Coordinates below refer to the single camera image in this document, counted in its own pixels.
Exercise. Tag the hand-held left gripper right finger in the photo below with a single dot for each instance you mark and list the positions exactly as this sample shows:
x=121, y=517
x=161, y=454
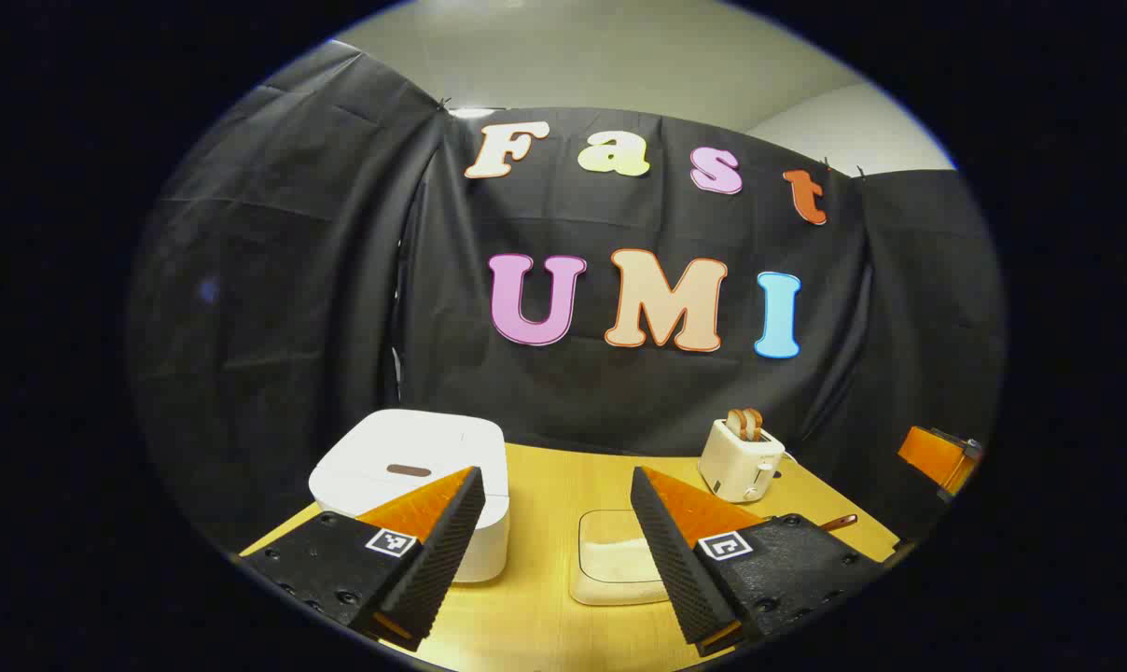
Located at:
x=671, y=551

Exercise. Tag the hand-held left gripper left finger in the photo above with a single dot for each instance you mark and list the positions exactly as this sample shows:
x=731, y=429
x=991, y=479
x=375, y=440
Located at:
x=442, y=551

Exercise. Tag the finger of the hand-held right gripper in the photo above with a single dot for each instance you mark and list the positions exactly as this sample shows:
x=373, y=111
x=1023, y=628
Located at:
x=932, y=457

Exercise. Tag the clear tray of rice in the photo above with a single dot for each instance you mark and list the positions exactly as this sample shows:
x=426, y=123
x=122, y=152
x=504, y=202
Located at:
x=615, y=560

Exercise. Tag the white rice cooker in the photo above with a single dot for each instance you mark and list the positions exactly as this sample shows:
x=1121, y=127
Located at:
x=405, y=439

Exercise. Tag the white toaster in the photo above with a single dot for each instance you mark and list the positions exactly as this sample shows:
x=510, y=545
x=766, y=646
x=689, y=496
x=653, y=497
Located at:
x=736, y=467

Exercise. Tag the brown toast slice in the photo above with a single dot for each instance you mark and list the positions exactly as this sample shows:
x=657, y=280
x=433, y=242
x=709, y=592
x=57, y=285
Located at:
x=735, y=426
x=754, y=424

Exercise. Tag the black backdrop cloth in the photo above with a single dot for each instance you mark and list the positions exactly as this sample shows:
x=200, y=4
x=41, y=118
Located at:
x=293, y=280

